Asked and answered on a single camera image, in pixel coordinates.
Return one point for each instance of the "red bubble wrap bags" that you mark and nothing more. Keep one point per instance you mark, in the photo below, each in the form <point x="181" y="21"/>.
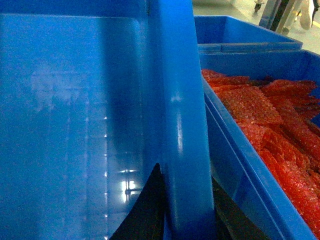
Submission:
<point x="275" y="116"/>

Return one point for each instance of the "blue crate with red bags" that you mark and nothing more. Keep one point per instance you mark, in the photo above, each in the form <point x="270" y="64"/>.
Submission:
<point x="235" y="164"/>

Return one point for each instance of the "large blue plastic crate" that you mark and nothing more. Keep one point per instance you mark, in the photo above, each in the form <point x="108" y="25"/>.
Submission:
<point x="94" y="94"/>

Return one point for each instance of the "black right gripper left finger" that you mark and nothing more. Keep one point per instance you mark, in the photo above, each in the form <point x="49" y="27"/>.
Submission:
<point x="146" y="220"/>

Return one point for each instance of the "far blue crate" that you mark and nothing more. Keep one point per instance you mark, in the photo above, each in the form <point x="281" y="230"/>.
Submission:
<point x="224" y="33"/>

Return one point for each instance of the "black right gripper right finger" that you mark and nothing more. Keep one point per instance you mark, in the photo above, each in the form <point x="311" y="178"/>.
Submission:
<point x="231" y="222"/>

